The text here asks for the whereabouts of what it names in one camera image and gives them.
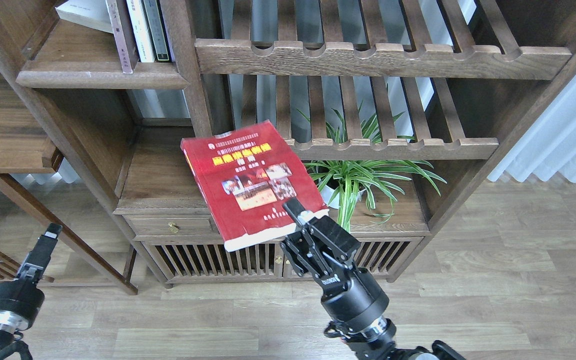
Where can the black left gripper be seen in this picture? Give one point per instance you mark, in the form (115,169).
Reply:
(21,299)

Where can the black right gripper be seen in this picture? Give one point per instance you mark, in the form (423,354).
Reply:
(350,295)

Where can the red book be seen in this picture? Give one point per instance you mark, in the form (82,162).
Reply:
(245,176)

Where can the yellow-green book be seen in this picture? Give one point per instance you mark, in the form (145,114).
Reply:
(88,13)

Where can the maroon book white characters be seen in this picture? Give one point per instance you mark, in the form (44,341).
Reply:
(122,30)

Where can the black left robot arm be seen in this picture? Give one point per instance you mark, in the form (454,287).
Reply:
(11,342)

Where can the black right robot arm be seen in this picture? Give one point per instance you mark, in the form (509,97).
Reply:
(383,346)

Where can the white plant pot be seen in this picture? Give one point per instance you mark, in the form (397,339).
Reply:
(335,200)

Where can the brass cabinet door knobs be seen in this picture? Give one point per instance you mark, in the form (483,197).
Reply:
(278,259)

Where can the green spider plant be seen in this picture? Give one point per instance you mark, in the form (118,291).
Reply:
(348,178)

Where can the wooden side table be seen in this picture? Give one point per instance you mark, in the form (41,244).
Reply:
(25,148)

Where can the brass drawer knob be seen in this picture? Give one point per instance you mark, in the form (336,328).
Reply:
(173,228)

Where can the dark wooden bookshelf cabinet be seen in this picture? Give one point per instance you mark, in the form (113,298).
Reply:
(456,83)

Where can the white upright book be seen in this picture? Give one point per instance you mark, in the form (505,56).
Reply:
(141,30)

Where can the white curtain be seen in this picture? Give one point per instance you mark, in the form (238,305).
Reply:
(548,147)

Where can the dark green upright book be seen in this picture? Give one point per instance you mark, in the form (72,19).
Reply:
(156,25)

